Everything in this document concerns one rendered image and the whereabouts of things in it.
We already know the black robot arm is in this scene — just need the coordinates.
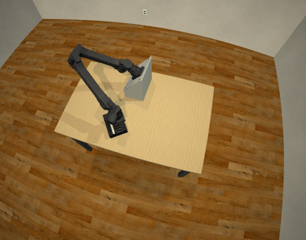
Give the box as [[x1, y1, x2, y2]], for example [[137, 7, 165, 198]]
[[68, 44, 145, 125]]

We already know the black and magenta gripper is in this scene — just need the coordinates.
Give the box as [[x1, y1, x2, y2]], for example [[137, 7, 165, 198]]
[[116, 112, 126, 124]]

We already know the black lighting desk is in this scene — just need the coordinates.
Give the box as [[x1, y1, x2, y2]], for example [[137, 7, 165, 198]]
[[105, 122, 128, 138]]

